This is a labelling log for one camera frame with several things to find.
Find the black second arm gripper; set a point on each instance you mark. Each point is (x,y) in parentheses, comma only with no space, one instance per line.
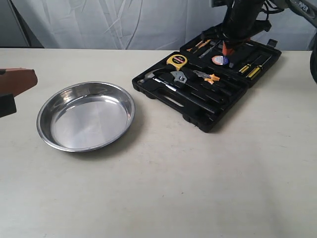
(14,81)

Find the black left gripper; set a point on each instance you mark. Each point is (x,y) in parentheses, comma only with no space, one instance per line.
(239,12)

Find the black plastic tool case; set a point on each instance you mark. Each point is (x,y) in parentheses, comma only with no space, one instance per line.
(236,83)

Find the black handled adjustable wrench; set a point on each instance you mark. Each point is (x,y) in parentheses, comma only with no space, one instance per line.
(201,85)

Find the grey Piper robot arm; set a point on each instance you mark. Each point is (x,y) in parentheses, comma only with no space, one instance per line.
(302,8)

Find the blue electrical tape roll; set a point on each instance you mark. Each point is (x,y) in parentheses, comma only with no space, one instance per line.
(220,60)

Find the yellow utility knife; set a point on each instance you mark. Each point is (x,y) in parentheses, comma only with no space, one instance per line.
(198,46)

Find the yellow black striped screwdriver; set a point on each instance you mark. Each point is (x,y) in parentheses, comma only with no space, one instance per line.
(248,65)

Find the yellow measuring tape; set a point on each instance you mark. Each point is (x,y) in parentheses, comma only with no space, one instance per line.
(177,60)

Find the white wrinkled backdrop curtain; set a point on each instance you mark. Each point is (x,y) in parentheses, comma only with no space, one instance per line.
(118,24)

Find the round stainless steel pan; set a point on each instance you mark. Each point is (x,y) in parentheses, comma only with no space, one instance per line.
(86,116)

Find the steel claw hammer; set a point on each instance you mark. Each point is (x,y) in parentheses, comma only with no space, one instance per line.
(150,76)

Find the clear handled test screwdriver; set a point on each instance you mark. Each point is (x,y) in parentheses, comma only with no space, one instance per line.
(210,48)

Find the yellow handled pliers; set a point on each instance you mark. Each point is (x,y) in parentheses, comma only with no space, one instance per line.
(210,78)

